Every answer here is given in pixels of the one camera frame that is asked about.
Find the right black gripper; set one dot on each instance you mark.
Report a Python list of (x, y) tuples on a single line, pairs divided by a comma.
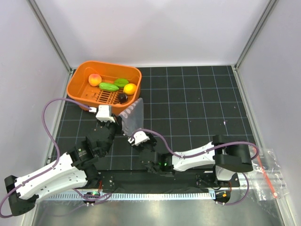
[(153, 141)]

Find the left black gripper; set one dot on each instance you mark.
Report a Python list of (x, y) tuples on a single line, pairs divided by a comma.
[(117, 125)]

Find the pink dotted zip bag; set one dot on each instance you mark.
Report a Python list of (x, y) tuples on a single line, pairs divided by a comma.
[(132, 117)]

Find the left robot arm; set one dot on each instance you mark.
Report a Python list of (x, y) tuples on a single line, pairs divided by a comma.
[(73, 169)]

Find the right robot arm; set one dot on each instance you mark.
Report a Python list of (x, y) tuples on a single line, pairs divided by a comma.
[(226, 155)]

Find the spare clear zip bags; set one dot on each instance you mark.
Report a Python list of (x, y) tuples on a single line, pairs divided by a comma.
[(266, 179)]

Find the dark purple toy fruit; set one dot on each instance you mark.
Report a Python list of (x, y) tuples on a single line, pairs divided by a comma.
[(122, 98)]

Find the black base bar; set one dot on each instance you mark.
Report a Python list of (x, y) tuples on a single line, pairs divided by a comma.
[(143, 182)]

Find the yellow orange toy fruit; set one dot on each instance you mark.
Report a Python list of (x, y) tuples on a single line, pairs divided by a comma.
[(130, 89)]

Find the long green toy vegetable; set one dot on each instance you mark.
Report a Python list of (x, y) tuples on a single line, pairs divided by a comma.
[(108, 87)]

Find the small green toy vegetable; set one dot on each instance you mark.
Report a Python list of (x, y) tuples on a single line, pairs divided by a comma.
[(121, 82)]

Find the orange plastic basket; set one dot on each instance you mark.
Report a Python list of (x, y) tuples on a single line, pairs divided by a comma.
[(80, 90)]

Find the peach toy fruit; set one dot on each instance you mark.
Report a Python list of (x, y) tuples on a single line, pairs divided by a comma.
[(94, 79)]

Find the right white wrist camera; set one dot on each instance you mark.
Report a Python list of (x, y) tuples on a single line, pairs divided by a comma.
[(138, 138)]

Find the white slotted cable duct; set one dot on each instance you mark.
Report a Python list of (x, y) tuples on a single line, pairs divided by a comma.
[(73, 196)]

